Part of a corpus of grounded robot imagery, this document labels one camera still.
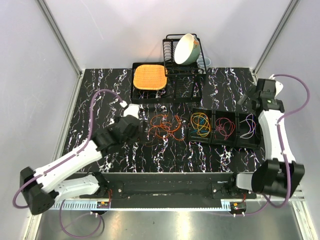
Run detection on black dish rack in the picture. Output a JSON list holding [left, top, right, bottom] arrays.
[[162, 33, 207, 77]]

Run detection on orange woven mat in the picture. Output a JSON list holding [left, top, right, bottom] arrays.
[[133, 64, 168, 91]]

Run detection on black bin middle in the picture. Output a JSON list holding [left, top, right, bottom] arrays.
[[211, 110, 237, 147]]

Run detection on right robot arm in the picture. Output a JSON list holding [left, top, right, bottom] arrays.
[[227, 78, 305, 200]]

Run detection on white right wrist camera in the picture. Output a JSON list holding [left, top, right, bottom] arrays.
[[268, 74, 284, 98]]

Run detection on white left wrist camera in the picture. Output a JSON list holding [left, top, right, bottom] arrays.
[[119, 100, 140, 119]]

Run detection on black wire tray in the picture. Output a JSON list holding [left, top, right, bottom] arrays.
[[130, 63, 206, 104]]

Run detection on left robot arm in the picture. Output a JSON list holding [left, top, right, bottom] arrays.
[[20, 115, 147, 215]]

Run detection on cream ceramic bowl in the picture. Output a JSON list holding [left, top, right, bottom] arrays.
[[174, 33, 201, 65]]

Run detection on blue cable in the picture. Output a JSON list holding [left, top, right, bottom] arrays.
[[192, 116, 212, 135]]

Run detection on black bin left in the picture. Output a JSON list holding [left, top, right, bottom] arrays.
[[187, 107, 214, 144]]

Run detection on red cable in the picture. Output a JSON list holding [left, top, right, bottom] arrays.
[[215, 117, 236, 141]]

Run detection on light blue cup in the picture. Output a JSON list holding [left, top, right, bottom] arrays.
[[196, 56, 211, 70]]

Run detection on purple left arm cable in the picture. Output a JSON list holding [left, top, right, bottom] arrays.
[[12, 89, 126, 237]]

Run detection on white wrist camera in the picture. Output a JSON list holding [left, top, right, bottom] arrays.
[[119, 100, 140, 119], [268, 74, 284, 98]]

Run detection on orange cable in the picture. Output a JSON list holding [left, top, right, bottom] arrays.
[[147, 114, 188, 142]]

